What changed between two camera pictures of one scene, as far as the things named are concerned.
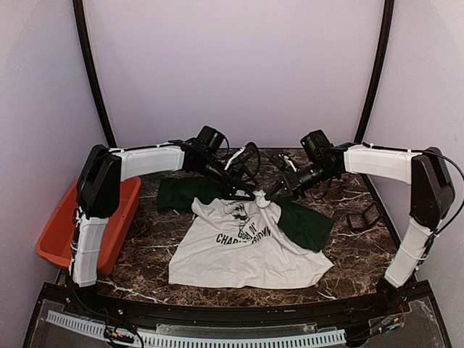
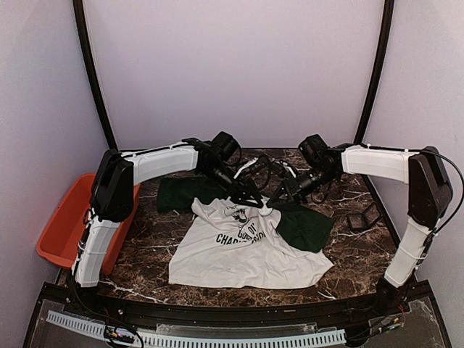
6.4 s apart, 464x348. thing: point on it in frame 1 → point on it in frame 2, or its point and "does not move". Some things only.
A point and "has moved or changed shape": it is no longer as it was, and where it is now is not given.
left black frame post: [98, 84] does not move
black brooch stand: [360, 221] does not move
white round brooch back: [262, 201] has moved or changed shape
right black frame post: [380, 72] does not move
